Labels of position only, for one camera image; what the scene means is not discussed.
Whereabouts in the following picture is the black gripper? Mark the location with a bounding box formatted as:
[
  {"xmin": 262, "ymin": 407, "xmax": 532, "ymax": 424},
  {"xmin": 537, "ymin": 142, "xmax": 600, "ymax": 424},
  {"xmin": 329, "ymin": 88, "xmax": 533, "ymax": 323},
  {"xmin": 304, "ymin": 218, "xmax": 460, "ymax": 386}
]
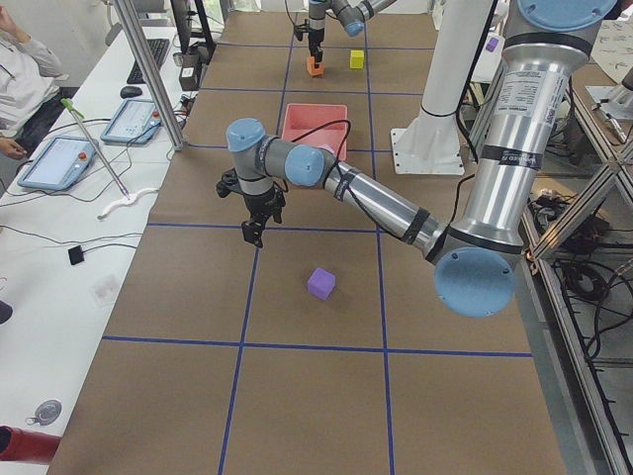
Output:
[
  {"xmin": 241, "ymin": 187, "xmax": 285, "ymax": 248},
  {"xmin": 308, "ymin": 28, "xmax": 324, "ymax": 64}
]

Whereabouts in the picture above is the orange foam block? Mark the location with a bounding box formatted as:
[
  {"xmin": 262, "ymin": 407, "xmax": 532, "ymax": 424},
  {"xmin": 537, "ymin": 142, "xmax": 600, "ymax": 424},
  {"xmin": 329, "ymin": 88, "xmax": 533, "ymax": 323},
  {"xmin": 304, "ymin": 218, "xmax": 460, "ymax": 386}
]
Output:
[{"xmin": 307, "ymin": 55, "xmax": 324, "ymax": 77}]

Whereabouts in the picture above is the pink foam block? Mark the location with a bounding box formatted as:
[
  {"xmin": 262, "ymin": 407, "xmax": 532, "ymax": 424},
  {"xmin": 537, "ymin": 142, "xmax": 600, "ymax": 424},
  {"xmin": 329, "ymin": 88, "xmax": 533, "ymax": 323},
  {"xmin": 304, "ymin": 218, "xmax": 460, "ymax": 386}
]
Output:
[{"xmin": 318, "ymin": 143, "xmax": 335, "ymax": 154}]

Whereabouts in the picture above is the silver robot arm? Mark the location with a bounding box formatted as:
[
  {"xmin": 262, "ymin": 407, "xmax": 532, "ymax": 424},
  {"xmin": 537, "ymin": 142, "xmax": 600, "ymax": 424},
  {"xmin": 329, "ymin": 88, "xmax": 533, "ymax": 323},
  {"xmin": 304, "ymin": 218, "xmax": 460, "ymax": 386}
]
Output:
[
  {"xmin": 217, "ymin": 1, "xmax": 613, "ymax": 317},
  {"xmin": 295, "ymin": 0, "xmax": 395, "ymax": 66}
]

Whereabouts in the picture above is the yellow foam block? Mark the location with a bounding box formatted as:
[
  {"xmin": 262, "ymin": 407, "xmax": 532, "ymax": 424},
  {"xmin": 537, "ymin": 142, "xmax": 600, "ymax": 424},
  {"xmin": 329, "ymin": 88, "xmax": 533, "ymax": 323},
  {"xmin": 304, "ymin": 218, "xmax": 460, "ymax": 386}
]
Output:
[{"xmin": 349, "ymin": 49, "xmax": 365, "ymax": 70}]

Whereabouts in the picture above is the purple foam block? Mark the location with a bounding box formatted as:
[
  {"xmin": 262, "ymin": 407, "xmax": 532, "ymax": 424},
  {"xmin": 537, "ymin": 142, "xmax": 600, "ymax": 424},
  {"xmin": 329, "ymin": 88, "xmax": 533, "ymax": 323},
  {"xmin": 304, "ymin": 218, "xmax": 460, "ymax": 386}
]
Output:
[{"xmin": 307, "ymin": 267, "xmax": 336, "ymax": 300}]

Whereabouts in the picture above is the black box with label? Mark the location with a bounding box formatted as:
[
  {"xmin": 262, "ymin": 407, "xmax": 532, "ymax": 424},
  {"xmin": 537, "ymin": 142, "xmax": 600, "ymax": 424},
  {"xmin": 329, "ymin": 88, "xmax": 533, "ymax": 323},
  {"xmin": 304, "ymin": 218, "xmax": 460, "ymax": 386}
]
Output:
[{"xmin": 179, "ymin": 48, "xmax": 202, "ymax": 91}]

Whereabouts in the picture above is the black monitor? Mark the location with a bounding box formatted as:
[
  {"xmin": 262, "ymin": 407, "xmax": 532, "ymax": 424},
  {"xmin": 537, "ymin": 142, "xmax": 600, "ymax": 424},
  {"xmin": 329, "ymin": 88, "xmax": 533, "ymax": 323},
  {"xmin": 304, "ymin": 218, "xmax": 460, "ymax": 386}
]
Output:
[{"xmin": 170, "ymin": 0, "xmax": 216, "ymax": 58}]

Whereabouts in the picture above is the black keyboard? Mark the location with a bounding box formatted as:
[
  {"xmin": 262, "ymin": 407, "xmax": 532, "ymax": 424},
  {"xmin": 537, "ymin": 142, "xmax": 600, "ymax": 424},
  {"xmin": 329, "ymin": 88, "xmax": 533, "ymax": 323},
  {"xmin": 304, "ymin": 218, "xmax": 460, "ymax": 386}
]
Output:
[{"xmin": 126, "ymin": 38, "xmax": 171, "ymax": 85}]

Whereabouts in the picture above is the far blue teach pendant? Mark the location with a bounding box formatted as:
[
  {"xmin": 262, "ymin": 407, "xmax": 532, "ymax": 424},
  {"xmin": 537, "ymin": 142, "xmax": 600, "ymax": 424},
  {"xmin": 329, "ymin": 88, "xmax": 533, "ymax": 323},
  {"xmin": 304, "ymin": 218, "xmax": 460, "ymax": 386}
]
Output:
[{"xmin": 100, "ymin": 98, "xmax": 161, "ymax": 145}]

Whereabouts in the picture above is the blue teach pendant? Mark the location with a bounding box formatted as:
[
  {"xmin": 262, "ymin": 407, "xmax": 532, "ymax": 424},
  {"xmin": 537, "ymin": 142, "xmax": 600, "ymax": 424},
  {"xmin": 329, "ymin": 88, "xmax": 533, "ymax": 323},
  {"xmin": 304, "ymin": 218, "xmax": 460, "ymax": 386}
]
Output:
[
  {"xmin": 18, "ymin": 136, "xmax": 96, "ymax": 191},
  {"xmin": 100, "ymin": 98, "xmax": 161, "ymax": 145}
]

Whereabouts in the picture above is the small black square device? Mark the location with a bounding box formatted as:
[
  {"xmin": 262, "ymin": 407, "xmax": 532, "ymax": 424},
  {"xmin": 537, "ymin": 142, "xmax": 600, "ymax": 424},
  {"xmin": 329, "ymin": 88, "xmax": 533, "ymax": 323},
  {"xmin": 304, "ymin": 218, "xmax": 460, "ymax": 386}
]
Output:
[{"xmin": 67, "ymin": 244, "xmax": 85, "ymax": 266}]

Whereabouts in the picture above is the black computer mouse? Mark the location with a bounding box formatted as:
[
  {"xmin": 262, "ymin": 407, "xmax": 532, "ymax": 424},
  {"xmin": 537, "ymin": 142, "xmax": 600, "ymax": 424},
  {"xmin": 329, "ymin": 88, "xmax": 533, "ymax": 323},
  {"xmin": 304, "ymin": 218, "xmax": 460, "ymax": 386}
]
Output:
[{"xmin": 120, "ymin": 85, "xmax": 143, "ymax": 99}]

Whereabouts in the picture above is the near blue teach pendant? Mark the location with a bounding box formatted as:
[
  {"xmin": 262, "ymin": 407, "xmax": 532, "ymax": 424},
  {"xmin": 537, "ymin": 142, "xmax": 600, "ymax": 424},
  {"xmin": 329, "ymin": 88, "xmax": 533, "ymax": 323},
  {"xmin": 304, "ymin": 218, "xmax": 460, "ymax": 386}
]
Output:
[{"xmin": 18, "ymin": 136, "xmax": 96, "ymax": 191}]

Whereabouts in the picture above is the metal grabber stick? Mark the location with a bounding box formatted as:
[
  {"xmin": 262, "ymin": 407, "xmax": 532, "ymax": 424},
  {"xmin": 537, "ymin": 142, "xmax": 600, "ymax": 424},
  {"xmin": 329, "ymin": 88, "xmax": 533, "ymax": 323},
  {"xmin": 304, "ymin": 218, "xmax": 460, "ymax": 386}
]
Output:
[{"xmin": 60, "ymin": 98, "xmax": 159, "ymax": 221}]

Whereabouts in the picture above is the seated person white shirt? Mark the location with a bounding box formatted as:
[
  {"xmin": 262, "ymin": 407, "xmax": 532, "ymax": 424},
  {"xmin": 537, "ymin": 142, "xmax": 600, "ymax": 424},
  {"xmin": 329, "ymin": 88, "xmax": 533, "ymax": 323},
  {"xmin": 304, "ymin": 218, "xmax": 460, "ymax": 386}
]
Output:
[{"xmin": 1, "ymin": 7, "xmax": 64, "ymax": 160}]

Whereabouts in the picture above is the round metal lid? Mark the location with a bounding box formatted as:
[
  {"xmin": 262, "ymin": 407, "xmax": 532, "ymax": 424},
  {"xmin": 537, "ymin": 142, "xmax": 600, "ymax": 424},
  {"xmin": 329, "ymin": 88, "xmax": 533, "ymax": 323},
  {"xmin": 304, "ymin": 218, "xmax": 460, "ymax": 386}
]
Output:
[{"xmin": 25, "ymin": 399, "xmax": 62, "ymax": 427}]

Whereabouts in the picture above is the red cylinder bottle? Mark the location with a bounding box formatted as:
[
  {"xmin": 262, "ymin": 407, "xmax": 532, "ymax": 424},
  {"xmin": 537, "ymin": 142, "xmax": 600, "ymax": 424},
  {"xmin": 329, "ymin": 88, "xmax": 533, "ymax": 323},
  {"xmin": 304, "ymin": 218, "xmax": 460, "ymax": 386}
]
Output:
[{"xmin": 1, "ymin": 426, "xmax": 61, "ymax": 465}]

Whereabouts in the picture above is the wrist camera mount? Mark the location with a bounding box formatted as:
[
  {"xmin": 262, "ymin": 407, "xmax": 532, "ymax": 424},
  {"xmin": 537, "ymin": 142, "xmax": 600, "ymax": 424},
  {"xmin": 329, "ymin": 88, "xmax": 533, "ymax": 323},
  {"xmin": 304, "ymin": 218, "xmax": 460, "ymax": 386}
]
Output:
[
  {"xmin": 293, "ymin": 21, "xmax": 311, "ymax": 42},
  {"xmin": 216, "ymin": 168, "xmax": 243, "ymax": 198}
]

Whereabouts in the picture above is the aluminium frame post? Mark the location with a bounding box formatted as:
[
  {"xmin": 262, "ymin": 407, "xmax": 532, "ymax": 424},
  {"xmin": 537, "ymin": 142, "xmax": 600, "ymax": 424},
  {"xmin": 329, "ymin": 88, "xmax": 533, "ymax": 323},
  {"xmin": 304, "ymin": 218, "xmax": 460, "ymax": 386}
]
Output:
[{"xmin": 112, "ymin": 0, "xmax": 184, "ymax": 151}]

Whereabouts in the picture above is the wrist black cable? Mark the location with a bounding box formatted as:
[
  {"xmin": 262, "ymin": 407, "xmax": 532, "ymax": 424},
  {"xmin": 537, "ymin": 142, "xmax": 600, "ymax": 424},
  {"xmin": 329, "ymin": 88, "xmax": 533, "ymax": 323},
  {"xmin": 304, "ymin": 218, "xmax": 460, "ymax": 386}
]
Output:
[{"xmin": 276, "ymin": 118, "xmax": 500, "ymax": 234}]

